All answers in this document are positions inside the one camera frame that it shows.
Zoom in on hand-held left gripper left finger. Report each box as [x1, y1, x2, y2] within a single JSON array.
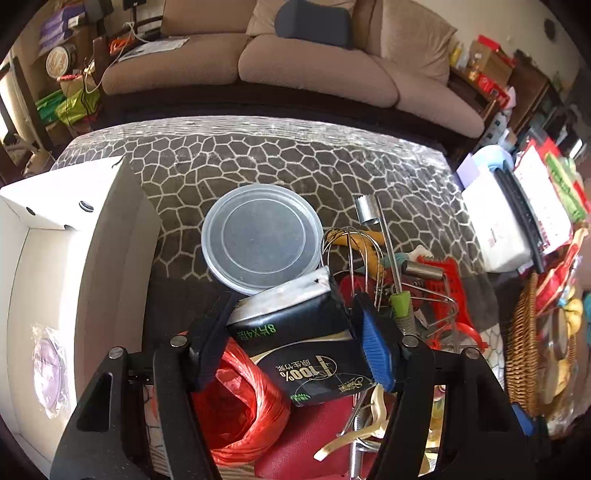
[[50, 292, 238, 480]]

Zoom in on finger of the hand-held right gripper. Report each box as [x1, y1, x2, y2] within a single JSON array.
[[510, 402, 552, 444]]

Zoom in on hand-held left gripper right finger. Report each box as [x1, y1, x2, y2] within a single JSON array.
[[351, 291, 552, 480]]

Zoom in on red plastic twine roll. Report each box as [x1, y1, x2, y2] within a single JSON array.
[[191, 339, 293, 467]]

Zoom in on black tissue pack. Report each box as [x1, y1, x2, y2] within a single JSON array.
[[225, 267, 377, 408]]

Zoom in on white cardboard box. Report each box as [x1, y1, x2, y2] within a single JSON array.
[[0, 157, 162, 478]]

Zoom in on clear round plastic container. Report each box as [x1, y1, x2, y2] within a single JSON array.
[[201, 183, 325, 296]]

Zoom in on cream plastic shoehorn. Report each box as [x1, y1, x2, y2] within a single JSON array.
[[314, 383, 393, 462]]

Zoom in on wicker basket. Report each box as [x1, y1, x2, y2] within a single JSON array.
[[507, 272, 591, 430]]

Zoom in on metal tube tool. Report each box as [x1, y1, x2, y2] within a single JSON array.
[[402, 259, 448, 282]]

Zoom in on teal and white item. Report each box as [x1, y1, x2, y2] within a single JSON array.
[[381, 246, 432, 271]]

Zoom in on red plastic basket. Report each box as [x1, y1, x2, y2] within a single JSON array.
[[406, 256, 490, 352]]

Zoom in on metal coil rod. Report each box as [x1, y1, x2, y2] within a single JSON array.
[[347, 401, 365, 480]]

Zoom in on yellow plastic item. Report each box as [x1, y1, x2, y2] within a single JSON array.
[[332, 229, 386, 246]]

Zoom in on purple item in plastic wrap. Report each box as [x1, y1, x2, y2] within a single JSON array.
[[32, 323, 70, 418]]

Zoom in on white appliance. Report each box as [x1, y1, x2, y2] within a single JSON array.
[[462, 173, 539, 273]]

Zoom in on black long ribbed object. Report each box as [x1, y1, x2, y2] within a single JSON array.
[[492, 166, 548, 275]]

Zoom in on light blue plastic bowl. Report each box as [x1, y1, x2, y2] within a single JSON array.
[[471, 145, 515, 174]]

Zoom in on red and white printed packet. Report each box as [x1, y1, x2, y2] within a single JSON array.
[[512, 138, 573, 254]]

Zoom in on beige sofa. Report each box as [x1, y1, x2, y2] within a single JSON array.
[[99, 0, 485, 139]]

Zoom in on green plastic bags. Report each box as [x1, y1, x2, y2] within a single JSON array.
[[36, 88, 100, 125]]

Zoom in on beige sofa cushion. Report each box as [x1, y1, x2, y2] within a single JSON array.
[[246, 0, 296, 37], [369, 0, 458, 86]]

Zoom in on red gift boxes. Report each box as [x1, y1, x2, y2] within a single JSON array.
[[464, 34, 518, 107]]

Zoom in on papers on sofa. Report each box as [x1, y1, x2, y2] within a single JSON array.
[[117, 38, 190, 61]]

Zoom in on dark blue cushion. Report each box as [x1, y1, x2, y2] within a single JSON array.
[[276, 0, 356, 49]]

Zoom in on round printed tin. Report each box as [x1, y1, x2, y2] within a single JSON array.
[[45, 44, 77, 77]]

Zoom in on stack of purple boxes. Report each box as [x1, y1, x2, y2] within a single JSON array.
[[37, 7, 86, 51]]

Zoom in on metal wire whisk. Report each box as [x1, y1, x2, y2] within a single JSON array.
[[322, 226, 386, 310]]

